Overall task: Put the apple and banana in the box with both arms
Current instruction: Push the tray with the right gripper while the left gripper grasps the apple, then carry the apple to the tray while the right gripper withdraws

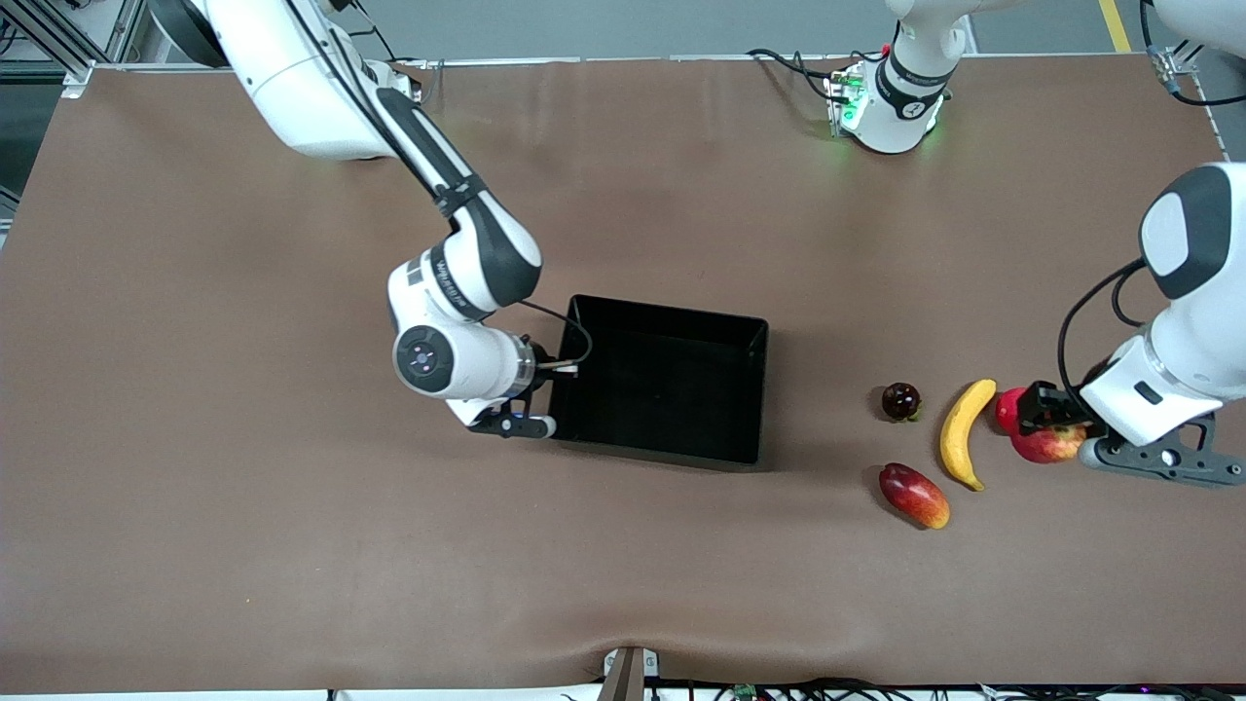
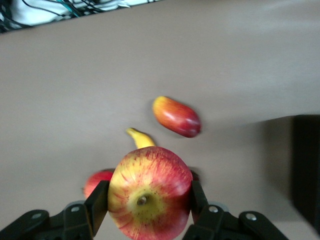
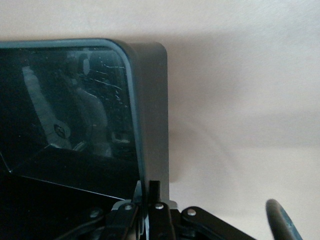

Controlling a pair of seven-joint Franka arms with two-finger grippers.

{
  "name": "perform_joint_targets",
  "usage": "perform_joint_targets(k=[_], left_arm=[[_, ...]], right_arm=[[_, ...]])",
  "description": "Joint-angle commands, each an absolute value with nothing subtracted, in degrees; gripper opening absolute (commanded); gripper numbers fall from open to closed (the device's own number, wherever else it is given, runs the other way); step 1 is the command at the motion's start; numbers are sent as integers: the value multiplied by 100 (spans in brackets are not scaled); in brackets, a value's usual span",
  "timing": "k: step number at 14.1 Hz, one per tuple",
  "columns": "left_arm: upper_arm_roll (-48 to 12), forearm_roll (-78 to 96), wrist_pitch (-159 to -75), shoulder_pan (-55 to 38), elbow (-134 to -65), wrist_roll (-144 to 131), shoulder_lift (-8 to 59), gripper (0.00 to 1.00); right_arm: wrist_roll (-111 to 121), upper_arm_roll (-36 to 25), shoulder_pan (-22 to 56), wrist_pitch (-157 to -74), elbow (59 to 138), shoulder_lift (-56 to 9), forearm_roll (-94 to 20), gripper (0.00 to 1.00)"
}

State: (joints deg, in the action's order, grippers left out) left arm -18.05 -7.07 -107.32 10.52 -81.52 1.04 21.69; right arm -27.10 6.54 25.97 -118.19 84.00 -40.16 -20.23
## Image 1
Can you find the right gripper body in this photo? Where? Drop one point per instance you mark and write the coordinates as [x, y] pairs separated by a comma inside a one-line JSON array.
[[541, 379]]

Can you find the red yellow striped apple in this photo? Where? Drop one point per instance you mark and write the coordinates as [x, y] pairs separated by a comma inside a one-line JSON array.
[[1046, 446]]

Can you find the yellow banana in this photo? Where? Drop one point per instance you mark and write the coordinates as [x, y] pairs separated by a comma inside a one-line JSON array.
[[959, 428]]

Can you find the black plastic box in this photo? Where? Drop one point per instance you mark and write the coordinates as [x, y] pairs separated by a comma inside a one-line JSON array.
[[672, 389]]

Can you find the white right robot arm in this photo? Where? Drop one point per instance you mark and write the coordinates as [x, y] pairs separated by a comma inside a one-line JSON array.
[[292, 78]]

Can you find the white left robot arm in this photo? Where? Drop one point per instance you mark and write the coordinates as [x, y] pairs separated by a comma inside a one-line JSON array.
[[1192, 321]]

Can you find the plain pink red apple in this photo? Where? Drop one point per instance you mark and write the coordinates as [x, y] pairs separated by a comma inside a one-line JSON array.
[[1007, 409]]

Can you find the dark purple mangosteen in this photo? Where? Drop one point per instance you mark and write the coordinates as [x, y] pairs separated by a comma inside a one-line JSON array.
[[900, 400]]

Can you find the red yellow mango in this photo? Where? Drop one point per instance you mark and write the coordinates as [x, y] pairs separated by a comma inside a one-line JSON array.
[[913, 495]]

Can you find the brown table mat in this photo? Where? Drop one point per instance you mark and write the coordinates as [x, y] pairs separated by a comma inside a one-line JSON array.
[[623, 584]]

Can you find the metal table clamp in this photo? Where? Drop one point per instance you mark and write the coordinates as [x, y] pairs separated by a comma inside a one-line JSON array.
[[628, 677]]

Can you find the yellow floor tape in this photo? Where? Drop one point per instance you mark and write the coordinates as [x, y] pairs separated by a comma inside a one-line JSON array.
[[1115, 24]]

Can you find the aluminium frame corner post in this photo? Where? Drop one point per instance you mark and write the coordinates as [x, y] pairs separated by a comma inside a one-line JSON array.
[[1180, 60]]

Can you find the aluminium frame with black struts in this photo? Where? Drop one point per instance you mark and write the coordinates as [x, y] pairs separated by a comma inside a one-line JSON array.
[[78, 80]]

